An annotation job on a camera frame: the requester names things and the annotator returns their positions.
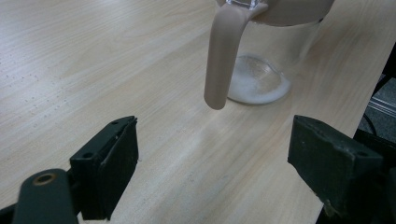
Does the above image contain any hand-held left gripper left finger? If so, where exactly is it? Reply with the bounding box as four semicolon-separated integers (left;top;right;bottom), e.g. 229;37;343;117
69;115;140;221

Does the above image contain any aluminium floor rail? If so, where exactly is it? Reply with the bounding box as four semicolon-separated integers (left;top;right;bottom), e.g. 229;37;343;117
366;95;396;117

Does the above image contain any white granular powder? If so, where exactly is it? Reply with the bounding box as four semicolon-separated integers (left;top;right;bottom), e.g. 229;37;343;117
228;55;292;105

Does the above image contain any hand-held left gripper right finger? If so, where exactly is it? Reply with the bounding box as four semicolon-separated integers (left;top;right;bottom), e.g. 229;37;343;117
287;114;385;219

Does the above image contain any clear jar lid beige strap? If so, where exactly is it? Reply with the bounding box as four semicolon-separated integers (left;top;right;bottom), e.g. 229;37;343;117
204;0;270;111

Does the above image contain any glass jar with beige rim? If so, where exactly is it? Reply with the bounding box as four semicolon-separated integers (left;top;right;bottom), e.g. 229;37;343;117
216;0;336;105

